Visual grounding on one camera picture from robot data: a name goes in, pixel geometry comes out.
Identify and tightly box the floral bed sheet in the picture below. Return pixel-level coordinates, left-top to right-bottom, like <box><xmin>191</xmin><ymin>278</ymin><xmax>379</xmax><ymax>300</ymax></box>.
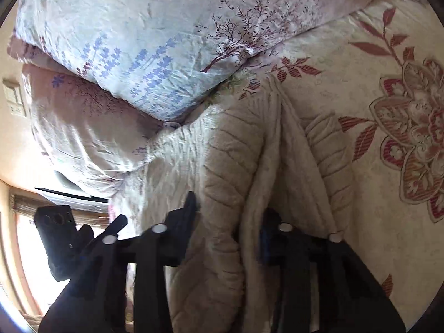
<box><xmin>208</xmin><ymin>0</ymin><xmax>444</xmax><ymax>330</ymax></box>

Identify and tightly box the beige cable-knit sweater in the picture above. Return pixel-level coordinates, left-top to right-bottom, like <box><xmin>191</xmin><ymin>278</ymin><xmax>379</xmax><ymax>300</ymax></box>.
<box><xmin>111</xmin><ymin>78</ymin><xmax>353</xmax><ymax>332</ymax></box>

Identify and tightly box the white wall switch panel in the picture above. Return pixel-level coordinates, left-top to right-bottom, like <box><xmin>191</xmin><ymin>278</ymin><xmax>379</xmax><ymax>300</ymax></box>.
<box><xmin>2</xmin><ymin>80</ymin><xmax>26</xmax><ymax>117</ymax></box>

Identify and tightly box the lavender print lower pillow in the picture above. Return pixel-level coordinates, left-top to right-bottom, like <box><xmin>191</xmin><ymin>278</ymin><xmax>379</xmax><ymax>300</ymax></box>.
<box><xmin>7</xmin><ymin>0</ymin><xmax>372</xmax><ymax>120</ymax></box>

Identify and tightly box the pink floral top pillow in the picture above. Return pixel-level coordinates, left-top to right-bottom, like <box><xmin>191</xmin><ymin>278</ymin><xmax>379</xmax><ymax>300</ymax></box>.
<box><xmin>22</xmin><ymin>64</ymin><xmax>164</xmax><ymax>198</ymax></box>

